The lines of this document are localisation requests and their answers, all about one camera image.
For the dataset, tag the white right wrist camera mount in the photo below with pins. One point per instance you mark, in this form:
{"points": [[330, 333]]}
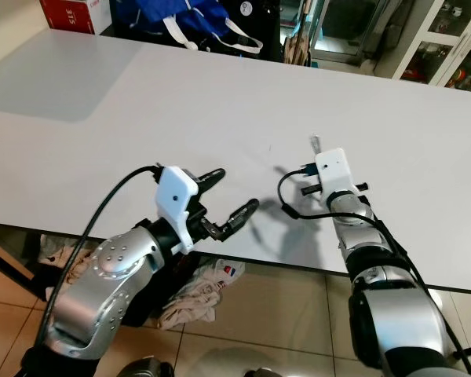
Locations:
{"points": [[334, 177]]}

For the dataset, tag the black table frame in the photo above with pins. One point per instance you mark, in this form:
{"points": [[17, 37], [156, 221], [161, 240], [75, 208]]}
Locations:
{"points": [[12, 259]]}

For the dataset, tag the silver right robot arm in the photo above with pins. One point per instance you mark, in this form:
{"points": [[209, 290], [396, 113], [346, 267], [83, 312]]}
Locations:
{"points": [[400, 306]]}

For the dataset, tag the dark glass cabinet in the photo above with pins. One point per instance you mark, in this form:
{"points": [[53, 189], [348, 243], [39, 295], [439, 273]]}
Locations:
{"points": [[345, 31]]}

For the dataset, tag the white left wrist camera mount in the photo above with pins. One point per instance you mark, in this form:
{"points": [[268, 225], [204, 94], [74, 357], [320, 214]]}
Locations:
{"points": [[177, 192]]}

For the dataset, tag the beige cloth with flag print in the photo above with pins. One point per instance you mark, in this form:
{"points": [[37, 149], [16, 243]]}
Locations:
{"points": [[204, 290]]}

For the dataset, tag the white glass door cabinet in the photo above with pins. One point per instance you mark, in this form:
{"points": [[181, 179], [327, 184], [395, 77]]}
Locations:
{"points": [[447, 43]]}

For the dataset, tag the silver cutlery piece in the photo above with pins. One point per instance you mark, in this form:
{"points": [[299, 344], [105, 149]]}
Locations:
{"points": [[315, 144]]}

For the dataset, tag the red cardboard box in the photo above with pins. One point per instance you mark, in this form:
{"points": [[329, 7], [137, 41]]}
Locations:
{"points": [[74, 16]]}

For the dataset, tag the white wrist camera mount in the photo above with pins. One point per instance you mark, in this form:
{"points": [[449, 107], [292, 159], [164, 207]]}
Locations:
{"points": [[177, 192], [334, 177]]}

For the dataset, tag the beige crumpled cloth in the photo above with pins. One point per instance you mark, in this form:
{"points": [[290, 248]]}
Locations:
{"points": [[63, 259]]}

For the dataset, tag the black bag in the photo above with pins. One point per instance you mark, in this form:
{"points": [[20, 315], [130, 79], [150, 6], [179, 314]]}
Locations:
{"points": [[267, 23]]}

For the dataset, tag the grey robot leg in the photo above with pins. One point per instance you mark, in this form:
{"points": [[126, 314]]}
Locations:
{"points": [[153, 369]]}

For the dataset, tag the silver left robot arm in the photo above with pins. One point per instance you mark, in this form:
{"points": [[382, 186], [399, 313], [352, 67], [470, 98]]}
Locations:
{"points": [[102, 275]]}

